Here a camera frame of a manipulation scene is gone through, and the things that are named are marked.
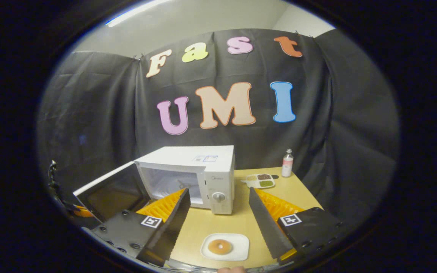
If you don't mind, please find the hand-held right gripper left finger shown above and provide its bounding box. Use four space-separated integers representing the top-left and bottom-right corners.
91 188 191 267

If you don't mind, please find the white divided dish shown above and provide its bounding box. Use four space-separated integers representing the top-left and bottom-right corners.
241 174 279 189

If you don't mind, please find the small clear bottle pink label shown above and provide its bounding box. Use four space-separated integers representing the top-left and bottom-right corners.
281 149 294 178

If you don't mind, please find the white rectangular plate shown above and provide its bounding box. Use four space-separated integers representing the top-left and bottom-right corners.
200 233 250 261

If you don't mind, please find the black backdrop cloth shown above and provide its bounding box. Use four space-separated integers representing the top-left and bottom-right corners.
36 28 400 228

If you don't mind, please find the brown donut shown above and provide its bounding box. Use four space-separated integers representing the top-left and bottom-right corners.
207 239 233 255

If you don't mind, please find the white microwave oven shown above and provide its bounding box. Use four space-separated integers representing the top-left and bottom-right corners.
73 145 236 222

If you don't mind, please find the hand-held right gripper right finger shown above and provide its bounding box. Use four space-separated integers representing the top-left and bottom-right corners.
249 187 342 265

